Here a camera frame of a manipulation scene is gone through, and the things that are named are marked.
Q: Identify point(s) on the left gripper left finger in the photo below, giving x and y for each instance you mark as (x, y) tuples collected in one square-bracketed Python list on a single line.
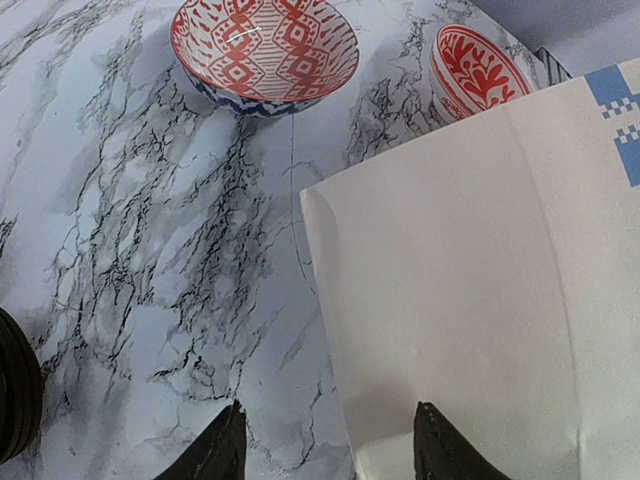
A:
[(219, 452)]

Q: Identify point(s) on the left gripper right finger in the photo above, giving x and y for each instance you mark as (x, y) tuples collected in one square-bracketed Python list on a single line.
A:
[(441, 452)]

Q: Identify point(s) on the checkered paper takeout bag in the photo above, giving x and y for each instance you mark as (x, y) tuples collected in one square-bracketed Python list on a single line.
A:
[(491, 268)]

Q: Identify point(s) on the stack of black lids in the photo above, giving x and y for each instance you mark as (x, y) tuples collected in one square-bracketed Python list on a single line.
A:
[(21, 390)]

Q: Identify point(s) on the red floral bowl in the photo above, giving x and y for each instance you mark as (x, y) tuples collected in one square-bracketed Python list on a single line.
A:
[(469, 74)]

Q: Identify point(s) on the red patterned bowl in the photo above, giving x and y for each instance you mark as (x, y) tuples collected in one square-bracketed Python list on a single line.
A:
[(265, 58)]

